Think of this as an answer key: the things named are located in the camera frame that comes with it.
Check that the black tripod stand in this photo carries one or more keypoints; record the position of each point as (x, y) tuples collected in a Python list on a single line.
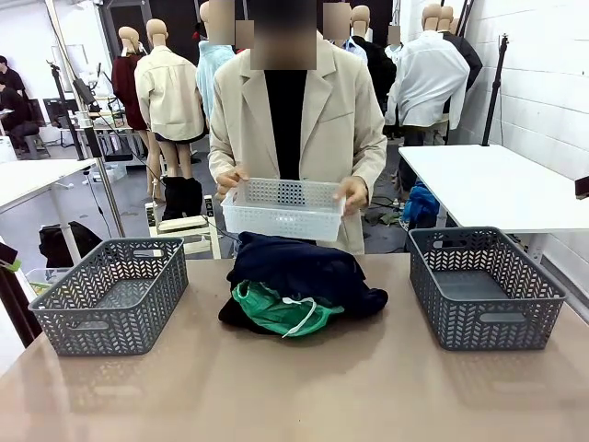
[(57, 92)]

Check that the white perforated plastic basket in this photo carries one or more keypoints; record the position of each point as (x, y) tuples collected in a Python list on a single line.
[(280, 221)]

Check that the person's right forearm beige sleeve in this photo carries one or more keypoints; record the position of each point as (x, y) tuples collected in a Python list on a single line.
[(223, 152)]

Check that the large white table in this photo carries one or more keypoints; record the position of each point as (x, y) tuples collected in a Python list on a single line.
[(483, 184)]

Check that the black computer monitor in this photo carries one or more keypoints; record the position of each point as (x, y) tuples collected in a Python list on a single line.
[(57, 112)]

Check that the seated person in black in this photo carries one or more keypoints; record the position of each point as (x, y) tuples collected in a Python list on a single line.
[(11, 106)]

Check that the slanted metal pole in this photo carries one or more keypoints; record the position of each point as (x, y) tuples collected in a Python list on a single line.
[(110, 198)]

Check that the mannequin in black coat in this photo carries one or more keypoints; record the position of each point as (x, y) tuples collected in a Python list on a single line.
[(469, 55)]

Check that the blue crumpled cloth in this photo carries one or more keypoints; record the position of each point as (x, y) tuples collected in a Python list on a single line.
[(421, 202)]

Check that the mannequin in black jacket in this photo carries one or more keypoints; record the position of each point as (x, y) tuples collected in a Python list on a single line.
[(379, 69)]

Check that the white step stool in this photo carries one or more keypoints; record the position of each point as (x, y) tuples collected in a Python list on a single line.
[(184, 224)]

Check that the black garment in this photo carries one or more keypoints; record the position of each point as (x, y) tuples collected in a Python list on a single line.
[(230, 315)]

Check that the mannequin in light blue shirt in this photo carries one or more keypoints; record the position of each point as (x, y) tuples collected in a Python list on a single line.
[(207, 69)]

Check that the tall black light stand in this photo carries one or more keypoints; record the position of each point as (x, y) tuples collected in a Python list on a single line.
[(494, 92)]

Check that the black boots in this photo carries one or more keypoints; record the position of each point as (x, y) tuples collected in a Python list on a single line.
[(181, 198)]

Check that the clear plastic box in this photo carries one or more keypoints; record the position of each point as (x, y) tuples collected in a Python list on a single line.
[(41, 281)]

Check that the person in beige blazer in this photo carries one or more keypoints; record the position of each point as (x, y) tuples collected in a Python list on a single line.
[(322, 115)]

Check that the mannequin in maroon top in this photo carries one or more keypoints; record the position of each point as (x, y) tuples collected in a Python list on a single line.
[(124, 87)]

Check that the dark brown frame post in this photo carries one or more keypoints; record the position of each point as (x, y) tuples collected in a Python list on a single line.
[(18, 304)]

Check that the person's left hand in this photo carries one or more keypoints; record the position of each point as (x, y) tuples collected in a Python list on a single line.
[(358, 193)]

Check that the grey plastic woven basket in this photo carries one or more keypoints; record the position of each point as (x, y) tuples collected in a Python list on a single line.
[(474, 285), (110, 294)]

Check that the person's right hand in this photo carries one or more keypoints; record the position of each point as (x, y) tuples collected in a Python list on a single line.
[(227, 182)]

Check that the mannequin in cream jacket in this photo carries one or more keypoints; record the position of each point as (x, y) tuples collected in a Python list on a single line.
[(170, 92)]

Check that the black tablet on stand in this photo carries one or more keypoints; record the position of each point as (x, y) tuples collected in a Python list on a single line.
[(85, 94)]

